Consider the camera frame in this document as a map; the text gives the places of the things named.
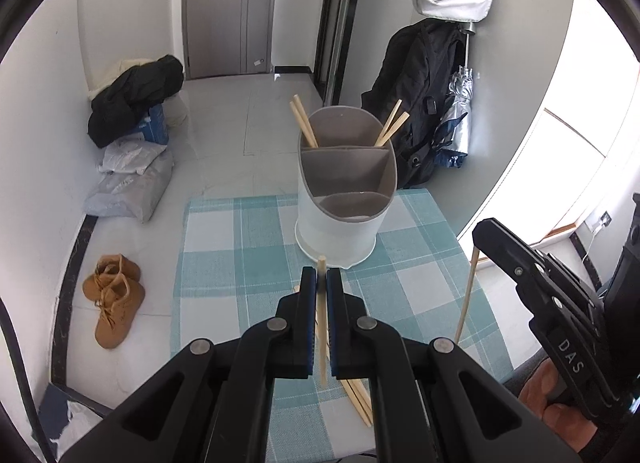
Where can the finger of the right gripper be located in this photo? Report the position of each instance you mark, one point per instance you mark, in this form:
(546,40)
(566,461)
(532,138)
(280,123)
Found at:
(525,262)

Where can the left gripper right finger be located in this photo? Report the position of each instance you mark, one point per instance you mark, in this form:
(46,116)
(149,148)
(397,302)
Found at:
(432,402)

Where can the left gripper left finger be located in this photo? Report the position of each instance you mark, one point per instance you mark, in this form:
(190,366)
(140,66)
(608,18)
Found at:
(211,402)

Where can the bamboo chopstick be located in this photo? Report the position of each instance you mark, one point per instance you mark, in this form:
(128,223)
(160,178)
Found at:
(467,295)
(393,129)
(303,126)
(323,327)
(362,393)
(389,121)
(302,111)
(354,399)

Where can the person's right hand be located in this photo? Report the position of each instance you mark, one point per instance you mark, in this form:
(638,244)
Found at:
(567,422)

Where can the tan suede boot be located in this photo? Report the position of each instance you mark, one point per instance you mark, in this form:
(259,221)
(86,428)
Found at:
(107,267)
(119,303)

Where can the blue torn paper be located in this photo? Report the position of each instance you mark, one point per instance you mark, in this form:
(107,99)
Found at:
(66,416)

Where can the silver blue folded umbrella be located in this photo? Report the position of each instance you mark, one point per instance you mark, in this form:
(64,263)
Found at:
(452,136)

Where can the grey plastic parcel bag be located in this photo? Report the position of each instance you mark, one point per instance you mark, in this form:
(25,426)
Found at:
(131,195)

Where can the white grey utensil holder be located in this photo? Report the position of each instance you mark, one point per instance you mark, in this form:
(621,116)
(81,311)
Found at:
(345,186)

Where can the black backpack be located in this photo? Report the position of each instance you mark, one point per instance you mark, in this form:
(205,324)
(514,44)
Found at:
(419,62)

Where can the white plastic parcel bag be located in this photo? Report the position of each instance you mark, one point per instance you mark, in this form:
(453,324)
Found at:
(124,156)

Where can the blue white cardboard box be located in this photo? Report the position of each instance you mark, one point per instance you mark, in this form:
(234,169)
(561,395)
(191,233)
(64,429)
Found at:
(151,128)

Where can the black jacket pile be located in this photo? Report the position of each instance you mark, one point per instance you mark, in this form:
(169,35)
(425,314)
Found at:
(118,108)

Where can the black framed glass door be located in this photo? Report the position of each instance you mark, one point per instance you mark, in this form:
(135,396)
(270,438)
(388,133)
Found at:
(337,20)

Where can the grey entrance door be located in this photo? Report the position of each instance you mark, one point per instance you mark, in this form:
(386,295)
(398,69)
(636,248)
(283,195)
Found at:
(227,37)

